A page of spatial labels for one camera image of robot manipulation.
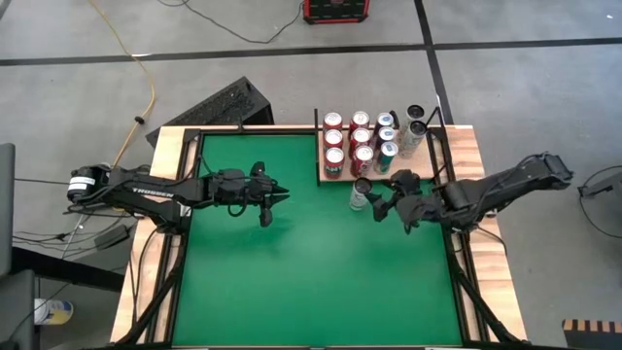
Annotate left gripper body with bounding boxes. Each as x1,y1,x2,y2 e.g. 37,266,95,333
208,161,277,228

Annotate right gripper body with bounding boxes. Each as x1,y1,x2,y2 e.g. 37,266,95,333
394,190,444,235

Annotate white slim Celsius can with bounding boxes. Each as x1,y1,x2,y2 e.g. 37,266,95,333
402,104,427,125
348,176,374,212

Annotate red Coca-Cola can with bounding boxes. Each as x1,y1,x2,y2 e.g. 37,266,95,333
348,126,372,148
349,144,375,179
348,110,371,131

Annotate Celsius Tropical Vibe can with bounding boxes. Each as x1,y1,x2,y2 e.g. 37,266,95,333
397,120,430,160

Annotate wooden shelf board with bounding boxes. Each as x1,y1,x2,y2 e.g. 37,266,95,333
318,126,435,184

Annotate green table mat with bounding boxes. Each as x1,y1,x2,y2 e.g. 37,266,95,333
172,133,463,347

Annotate gray stand leg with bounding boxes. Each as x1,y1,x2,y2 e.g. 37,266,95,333
576,172,622,199

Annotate black red box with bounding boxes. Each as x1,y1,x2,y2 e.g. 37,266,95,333
301,0,371,25

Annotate black hazard-striped cart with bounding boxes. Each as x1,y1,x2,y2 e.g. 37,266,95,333
562,318,622,350

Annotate white yellow canister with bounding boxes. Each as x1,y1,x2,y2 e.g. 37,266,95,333
33,297,75,326

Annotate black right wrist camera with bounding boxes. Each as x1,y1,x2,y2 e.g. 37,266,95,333
391,168,423,193

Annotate black metal shelf frame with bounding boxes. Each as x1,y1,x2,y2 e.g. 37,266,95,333
313,106,458,200

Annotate black table frame rails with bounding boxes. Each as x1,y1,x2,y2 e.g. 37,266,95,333
116,126,526,350

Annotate yellow floor cable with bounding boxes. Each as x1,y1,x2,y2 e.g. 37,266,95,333
86,0,157,169

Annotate black looped floor cable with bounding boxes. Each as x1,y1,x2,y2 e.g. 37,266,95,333
576,164,622,254

